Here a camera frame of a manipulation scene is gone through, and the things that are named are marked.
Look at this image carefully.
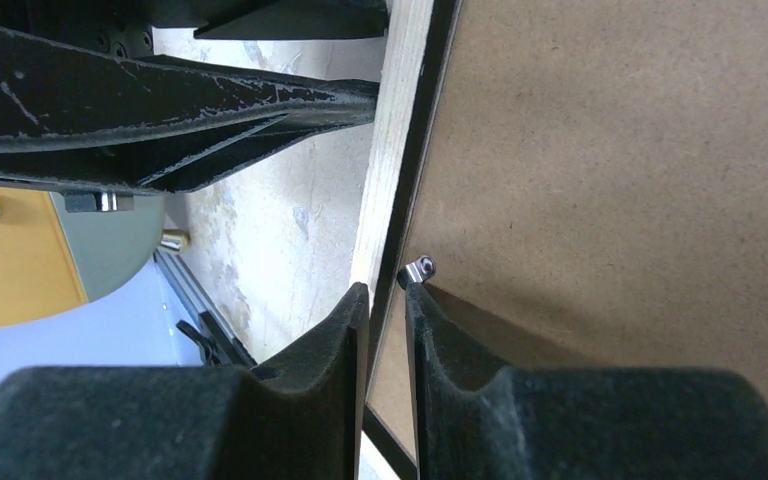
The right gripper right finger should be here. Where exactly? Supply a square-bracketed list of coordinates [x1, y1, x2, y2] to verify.
[405, 283, 768, 479]

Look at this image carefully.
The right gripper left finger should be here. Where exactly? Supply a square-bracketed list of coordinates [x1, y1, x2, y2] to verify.
[0, 283, 369, 479]

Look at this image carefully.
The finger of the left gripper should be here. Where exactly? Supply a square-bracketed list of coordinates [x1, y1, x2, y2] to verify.
[194, 0, 389, 40]

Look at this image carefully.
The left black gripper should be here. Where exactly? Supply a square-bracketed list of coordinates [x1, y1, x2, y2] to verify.
[0, 1, 379, 194]

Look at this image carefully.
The wooden picture frame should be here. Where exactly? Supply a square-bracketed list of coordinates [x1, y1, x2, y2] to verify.
[349, 0, 465, 480]

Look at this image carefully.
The brown frame backing board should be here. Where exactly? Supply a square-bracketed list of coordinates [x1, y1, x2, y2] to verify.
[365, 0, 768, 465]

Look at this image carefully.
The white cylinder with orange lid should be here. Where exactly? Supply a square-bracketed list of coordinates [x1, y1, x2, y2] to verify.
[0, 187, 165, 327]

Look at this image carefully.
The aluminium rail frame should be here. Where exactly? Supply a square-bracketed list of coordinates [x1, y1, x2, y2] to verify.
[153, 249, 258, 369]

